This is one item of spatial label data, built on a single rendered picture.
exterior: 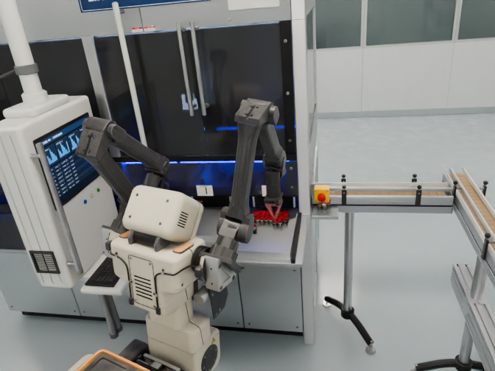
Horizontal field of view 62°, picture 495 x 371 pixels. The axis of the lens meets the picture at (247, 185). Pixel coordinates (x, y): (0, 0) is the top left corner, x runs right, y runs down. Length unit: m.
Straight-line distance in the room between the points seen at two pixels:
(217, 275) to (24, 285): 2.04
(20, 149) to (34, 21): 0.72
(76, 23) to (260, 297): 1.69
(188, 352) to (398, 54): 5.63
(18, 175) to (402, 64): 5.62
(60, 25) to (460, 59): 5.57
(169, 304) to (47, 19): 1.43
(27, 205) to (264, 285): 1.28
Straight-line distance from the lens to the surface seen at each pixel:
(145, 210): 1.31
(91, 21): 2.09
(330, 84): 6.55
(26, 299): 3.20
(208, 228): 2.05
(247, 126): 1.19
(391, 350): 2.66
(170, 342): 1.57
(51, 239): 1.91
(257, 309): 2.50
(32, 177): 1.79
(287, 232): 1.95
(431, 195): 2.23
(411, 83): 6.66
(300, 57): 1.83
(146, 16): 1.97
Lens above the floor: 1.92
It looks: 25 degrees down
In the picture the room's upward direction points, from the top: 6 degrees counter-clockwise
